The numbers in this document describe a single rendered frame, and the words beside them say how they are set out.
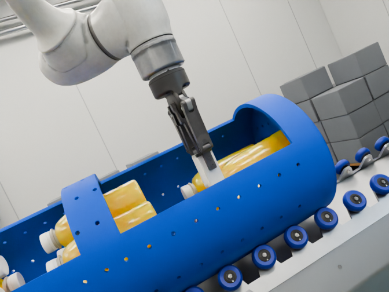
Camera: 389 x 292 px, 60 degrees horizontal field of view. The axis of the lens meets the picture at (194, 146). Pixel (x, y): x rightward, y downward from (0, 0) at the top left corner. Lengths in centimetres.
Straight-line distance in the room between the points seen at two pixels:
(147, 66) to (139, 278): 36
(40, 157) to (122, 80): 131
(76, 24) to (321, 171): 53
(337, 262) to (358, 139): 300
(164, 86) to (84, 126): 352
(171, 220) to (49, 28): 40
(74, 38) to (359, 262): 68
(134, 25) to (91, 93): 358
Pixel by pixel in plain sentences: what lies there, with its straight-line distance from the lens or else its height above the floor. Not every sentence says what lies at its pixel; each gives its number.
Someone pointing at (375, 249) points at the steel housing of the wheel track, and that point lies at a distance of 77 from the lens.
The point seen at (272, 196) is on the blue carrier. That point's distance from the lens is 61.
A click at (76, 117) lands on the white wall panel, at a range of 412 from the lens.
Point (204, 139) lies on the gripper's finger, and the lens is 60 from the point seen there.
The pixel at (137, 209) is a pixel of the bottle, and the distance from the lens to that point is 62.
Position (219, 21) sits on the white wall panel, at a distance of 501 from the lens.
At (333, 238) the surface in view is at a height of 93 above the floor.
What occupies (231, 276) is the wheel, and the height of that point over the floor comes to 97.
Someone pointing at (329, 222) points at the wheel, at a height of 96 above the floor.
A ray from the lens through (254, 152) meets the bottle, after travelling 67.
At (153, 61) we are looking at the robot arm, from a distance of 62.
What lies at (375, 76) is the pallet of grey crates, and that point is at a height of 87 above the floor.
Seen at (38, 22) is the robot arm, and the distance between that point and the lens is 69.
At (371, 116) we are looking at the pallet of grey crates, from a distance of 385.
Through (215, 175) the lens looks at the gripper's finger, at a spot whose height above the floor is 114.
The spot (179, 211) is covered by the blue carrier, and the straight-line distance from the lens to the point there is 56.
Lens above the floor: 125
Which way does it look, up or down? 4 degrees down
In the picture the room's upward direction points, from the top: 25 degrees counter-clockwise
